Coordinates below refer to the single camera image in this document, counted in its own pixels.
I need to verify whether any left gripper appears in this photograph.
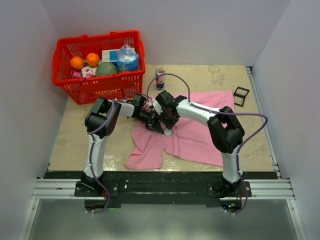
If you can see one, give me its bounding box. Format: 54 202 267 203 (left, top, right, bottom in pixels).
135 110 164 135

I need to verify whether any pink t-shirt garment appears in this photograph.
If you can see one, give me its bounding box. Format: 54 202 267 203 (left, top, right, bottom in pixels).
124 90 236 171

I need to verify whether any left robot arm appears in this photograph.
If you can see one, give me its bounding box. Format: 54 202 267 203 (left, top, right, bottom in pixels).
80 93 164 196

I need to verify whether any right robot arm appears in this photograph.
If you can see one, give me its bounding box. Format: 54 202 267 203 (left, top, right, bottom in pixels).
149 90 245 197

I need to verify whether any energy drink can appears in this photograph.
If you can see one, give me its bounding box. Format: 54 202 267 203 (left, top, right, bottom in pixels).
155 68 165 90

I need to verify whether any blue plastic bag pack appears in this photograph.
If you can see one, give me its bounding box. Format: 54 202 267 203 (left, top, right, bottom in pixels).
117 44 140 73

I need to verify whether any green melon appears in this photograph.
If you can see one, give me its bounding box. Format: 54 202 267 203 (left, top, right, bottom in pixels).
95 62 119 77

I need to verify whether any red plastic shopping basket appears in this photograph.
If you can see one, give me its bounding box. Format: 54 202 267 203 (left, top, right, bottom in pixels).
51 29 147 105

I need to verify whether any white blue carton box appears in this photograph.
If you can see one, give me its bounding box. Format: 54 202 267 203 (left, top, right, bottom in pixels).
101 48 137 63

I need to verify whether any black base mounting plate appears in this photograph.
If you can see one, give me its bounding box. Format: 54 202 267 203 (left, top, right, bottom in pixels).
74 171 252 211

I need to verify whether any white red small package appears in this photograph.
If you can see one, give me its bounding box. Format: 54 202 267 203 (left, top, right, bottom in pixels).
81 65 97 79

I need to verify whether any right orange fruit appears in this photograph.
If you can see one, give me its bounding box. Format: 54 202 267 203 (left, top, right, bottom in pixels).
86 52 100 67

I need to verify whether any orange fruit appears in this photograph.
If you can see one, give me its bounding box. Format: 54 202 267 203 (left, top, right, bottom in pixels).
69 56 85 71
86 52 100 67

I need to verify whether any pink snack packet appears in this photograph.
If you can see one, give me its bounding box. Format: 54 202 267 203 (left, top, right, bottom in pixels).
70 70 83 79

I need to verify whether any left orange fruit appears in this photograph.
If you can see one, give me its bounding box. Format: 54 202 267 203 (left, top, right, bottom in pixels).
69 56 85 71

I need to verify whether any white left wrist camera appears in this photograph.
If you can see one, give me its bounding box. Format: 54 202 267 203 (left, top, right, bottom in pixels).
147 98 163 115

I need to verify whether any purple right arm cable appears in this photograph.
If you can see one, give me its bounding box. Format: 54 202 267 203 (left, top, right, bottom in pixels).
146 72 270 216

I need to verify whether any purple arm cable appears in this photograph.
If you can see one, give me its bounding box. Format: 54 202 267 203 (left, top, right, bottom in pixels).
146 72 270 216
86 91 153 215

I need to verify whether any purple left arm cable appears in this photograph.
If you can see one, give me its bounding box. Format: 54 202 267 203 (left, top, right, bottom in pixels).
86 91 153 215

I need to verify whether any black square frame stand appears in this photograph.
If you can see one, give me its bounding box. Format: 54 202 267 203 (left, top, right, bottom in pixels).
233 86 250 107

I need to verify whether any aluminium rail frame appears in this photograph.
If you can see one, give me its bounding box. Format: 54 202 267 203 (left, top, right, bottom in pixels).
18 65 307 240

